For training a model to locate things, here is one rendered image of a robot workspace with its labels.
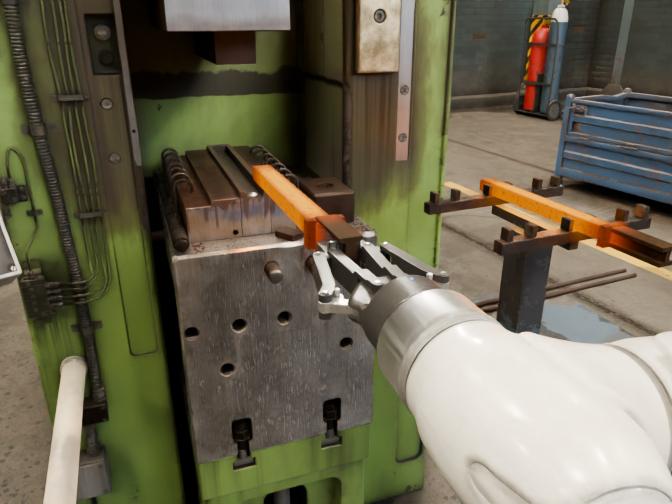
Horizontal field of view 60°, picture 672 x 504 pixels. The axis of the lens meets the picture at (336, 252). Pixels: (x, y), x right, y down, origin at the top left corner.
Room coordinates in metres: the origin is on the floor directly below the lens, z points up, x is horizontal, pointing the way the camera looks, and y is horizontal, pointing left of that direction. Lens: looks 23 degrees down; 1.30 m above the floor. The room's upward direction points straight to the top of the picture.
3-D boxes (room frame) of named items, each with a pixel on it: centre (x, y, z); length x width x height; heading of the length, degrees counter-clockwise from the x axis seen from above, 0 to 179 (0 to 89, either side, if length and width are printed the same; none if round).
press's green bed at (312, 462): (1.22, 0.19, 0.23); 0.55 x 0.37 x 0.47; 20
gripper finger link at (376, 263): (0.51, -0.05, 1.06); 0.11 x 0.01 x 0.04; 15
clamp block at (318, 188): (1.12, 0.02, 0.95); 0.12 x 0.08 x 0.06; 20
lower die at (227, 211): (1.20, 0.24, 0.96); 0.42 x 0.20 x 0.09; 20
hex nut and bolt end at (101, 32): (1.08, 0.41, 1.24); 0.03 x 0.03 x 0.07; 20
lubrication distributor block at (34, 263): (0.99, 0.56, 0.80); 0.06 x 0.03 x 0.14; 110
